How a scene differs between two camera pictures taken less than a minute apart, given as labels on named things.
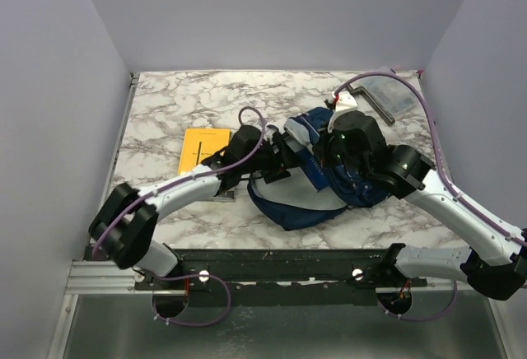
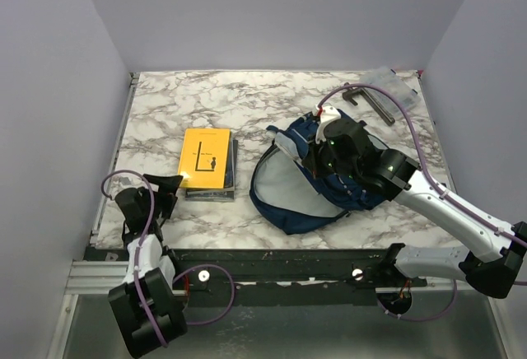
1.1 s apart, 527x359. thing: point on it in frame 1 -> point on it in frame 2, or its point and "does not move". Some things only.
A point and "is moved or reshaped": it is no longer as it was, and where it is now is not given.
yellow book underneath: (199, 144) does not move
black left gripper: (280, 161) -> (168, 186)
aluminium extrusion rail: (104, 277) does not move
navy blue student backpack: (310, 191) is moved or reshaped
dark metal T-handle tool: (361, 90) does not move
